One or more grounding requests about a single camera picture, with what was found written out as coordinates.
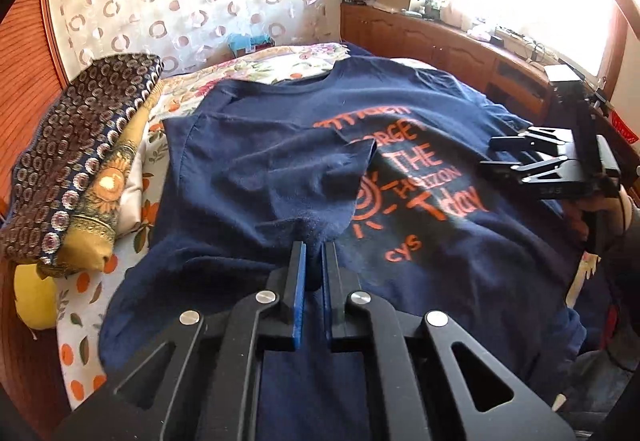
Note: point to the wooden cabinet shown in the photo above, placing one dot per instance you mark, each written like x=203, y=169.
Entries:
x=425, y=46

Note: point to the person's right hand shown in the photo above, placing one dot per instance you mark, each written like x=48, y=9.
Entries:
x=581, y=221

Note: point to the floral quilt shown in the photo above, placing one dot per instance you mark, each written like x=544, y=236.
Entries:
x=280, y=63

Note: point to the wooden slatted headboard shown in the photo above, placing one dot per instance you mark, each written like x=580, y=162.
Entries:
x=25, y=71

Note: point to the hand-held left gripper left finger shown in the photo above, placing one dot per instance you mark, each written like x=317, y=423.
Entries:
x=299, y=301

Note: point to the red paper decoration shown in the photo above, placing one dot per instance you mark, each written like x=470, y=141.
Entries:
x=625, y=128

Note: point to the person's right forearm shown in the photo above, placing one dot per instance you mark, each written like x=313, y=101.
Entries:
x=627, y=241

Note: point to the person's grey pants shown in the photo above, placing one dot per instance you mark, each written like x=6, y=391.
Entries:
x=605, y=386

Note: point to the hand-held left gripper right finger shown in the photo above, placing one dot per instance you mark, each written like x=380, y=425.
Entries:
x=327, y=301

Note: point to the gold patterned cloth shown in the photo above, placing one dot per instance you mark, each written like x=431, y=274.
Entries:
x=107, y=201

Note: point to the navy t-shirt with orange print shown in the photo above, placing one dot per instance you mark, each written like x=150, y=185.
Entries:
x=260, y=171

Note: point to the small blue object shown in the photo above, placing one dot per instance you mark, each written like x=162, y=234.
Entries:
x=247, y=43

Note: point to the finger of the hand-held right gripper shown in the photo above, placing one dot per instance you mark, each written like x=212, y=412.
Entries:
x=525, y=173
x=530, y=139

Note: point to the yellow pillow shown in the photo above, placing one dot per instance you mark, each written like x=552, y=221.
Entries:
x=32, y=296

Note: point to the orange fruit print bed sheet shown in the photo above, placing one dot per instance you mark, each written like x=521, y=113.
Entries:
x=87, y=301

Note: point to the brown patterned folded blanket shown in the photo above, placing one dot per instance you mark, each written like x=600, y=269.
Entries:
x=65, y=156

